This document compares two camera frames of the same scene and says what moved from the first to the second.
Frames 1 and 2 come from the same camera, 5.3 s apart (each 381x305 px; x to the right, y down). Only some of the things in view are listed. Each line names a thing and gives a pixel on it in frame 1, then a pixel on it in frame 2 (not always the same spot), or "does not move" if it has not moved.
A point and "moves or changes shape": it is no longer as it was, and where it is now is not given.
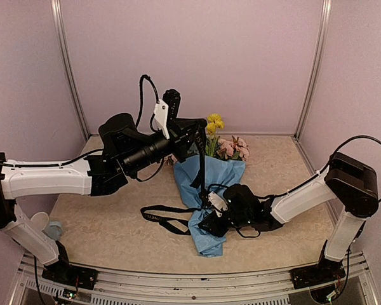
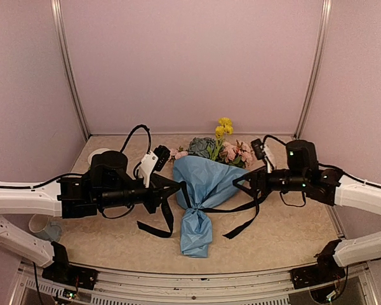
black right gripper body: x=221 y=230 -> x=267 y=187
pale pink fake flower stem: x=236 y=149 moves or changes shape
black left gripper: x=183 y=138 -> x=157 y=183
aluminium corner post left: x=62 y=43 does not move
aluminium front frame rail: x=264 y=288 does not move
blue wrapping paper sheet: x=220 y=171 moves or changes shape
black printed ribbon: x=198 y=182 -> x=169 y=233
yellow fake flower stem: x=214 y=121 -> x=225 y=126
